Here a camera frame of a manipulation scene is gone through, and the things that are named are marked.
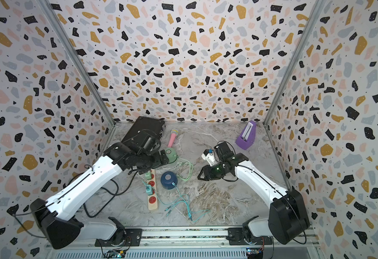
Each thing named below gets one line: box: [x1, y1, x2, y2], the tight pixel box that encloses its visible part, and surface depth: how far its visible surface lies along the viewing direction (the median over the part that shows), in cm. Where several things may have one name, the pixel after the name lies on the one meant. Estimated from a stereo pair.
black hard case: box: [120, 116, 166, 142], surface depth 116 cm
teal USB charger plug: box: [145, 184, 153, 196], surface depth 83 cm
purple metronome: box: [234, 119, 257, 151], surface depth 105 cm
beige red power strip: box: [147, 168, 159, 211], surface depth 85 cm
